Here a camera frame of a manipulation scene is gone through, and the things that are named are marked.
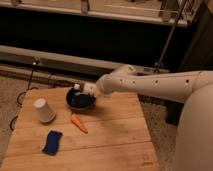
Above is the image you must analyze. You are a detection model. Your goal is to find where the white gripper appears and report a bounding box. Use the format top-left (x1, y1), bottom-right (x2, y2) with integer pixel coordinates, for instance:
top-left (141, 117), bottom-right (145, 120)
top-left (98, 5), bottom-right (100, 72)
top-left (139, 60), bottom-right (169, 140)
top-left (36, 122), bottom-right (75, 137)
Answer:
top-left (96, 75), bottom-right (113, 95)

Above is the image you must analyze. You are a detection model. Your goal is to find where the white plastic bottle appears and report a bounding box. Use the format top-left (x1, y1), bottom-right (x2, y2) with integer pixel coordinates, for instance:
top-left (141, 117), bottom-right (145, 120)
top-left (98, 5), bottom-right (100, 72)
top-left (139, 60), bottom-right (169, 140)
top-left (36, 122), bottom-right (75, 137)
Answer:
top-left (74, 83), bottom-right (96, 96)

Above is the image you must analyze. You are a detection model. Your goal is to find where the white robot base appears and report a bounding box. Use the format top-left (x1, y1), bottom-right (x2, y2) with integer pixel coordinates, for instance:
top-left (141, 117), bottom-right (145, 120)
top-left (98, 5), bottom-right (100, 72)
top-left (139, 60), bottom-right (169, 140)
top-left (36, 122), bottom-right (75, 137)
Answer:
top-left (174, 92), bottom-right (213, 171)

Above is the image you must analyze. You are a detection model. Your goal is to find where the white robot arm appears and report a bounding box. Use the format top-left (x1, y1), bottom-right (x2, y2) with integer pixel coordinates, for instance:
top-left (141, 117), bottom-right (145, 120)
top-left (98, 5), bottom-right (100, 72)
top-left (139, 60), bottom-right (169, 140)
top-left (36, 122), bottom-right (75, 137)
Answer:
top-left (96, 65), bottom-right (213, 103)

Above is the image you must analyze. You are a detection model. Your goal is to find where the dark ceramic bowl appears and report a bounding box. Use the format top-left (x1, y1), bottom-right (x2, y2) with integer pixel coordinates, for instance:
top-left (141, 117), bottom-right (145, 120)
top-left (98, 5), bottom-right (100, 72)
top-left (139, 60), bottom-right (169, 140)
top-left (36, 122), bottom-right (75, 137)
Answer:
top-left (66, 88), bottom-right (96, 110)

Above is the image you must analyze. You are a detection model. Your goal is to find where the orange toy carrot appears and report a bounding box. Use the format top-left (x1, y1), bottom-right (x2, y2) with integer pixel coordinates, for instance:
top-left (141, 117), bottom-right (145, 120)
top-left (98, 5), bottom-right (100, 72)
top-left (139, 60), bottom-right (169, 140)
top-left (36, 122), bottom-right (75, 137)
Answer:
top-left (71, 114), bottom-right (88, 134)

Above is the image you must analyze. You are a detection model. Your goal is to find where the white paper cup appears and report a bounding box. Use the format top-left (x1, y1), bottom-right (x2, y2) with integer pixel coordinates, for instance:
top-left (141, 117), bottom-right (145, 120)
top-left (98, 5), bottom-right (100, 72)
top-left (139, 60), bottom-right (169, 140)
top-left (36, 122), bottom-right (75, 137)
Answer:
top-left (33, 98), bottom-right (56, 123)

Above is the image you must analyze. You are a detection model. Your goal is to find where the blue sponge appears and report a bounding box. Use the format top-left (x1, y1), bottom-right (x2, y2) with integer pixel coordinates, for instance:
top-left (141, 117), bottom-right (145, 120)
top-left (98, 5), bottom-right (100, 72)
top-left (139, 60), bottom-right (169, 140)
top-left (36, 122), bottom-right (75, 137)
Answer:
top-left (42, 130), bottom-right (63, 155)

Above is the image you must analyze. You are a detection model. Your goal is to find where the metal pole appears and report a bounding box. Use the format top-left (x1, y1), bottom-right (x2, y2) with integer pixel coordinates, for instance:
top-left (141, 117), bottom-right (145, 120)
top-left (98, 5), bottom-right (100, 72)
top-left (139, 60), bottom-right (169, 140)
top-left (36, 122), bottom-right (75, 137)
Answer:
top-left (155, 0), bottom-right (188, 72)

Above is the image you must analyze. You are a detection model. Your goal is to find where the black cable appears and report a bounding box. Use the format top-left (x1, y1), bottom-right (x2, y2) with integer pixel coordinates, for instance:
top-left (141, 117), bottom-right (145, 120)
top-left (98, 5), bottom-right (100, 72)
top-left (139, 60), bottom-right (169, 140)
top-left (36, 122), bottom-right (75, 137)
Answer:
top-left (9, 59), bottom-right (40, 132)

